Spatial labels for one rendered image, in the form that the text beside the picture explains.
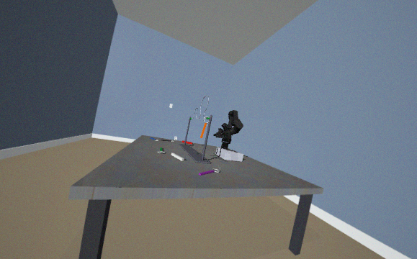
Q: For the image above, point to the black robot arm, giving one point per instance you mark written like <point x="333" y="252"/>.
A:
<point x="233" y="121"/>

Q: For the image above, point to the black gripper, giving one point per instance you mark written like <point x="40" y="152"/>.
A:
<point x="224" y="134"/>

